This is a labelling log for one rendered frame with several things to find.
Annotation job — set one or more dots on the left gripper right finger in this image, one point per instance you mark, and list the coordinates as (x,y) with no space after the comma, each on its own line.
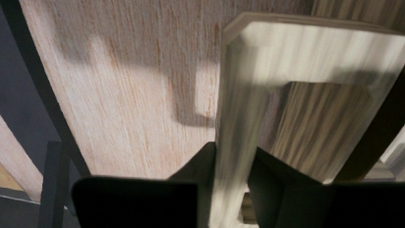
(284,197)

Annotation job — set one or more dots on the wooden maze board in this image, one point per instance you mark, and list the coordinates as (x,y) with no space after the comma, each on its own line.
(347,126)

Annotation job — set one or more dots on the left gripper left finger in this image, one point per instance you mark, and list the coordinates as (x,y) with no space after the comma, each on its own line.
(107,201)

